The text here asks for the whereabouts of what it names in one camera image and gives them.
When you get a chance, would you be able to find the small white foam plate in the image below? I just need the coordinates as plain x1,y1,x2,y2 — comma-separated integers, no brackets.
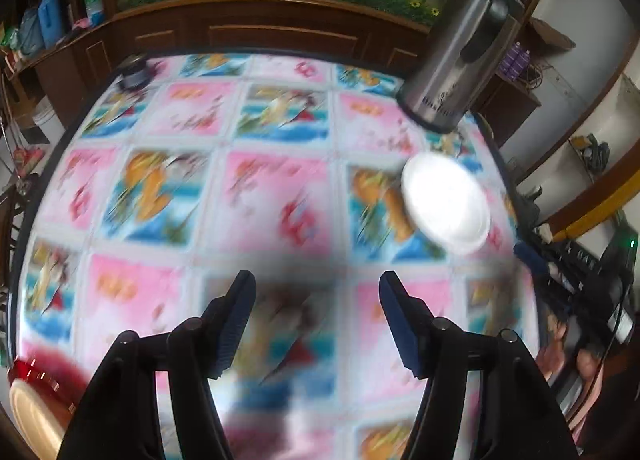
400,151,491,255

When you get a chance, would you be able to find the red glass flower plate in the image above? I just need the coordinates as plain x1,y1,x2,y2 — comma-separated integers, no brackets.
8,340,90,414

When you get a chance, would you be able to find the person's right hand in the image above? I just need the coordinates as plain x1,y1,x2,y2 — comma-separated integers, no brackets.
536,310,603,397

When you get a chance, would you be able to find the purple bottle pair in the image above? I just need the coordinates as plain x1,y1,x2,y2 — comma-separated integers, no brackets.
498,42,530,81

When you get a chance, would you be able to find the floral picture tablecloth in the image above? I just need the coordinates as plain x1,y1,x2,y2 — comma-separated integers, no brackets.
15,53,539,459

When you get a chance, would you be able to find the stainless steel thermos jug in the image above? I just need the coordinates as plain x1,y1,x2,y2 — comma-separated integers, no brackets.
397,0,525,134

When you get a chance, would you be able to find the white plastic bucket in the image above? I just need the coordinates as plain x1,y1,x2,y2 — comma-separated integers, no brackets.
32,96,65,145

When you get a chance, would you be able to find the small black box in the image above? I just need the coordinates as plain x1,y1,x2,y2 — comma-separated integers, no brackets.
118,54,152,92

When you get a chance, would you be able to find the dark wooden sideboard cabinet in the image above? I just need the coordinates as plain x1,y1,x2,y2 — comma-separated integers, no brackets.
4,0,542,146

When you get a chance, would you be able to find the blue water jug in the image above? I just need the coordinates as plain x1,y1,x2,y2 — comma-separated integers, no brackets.
38,0,64,50

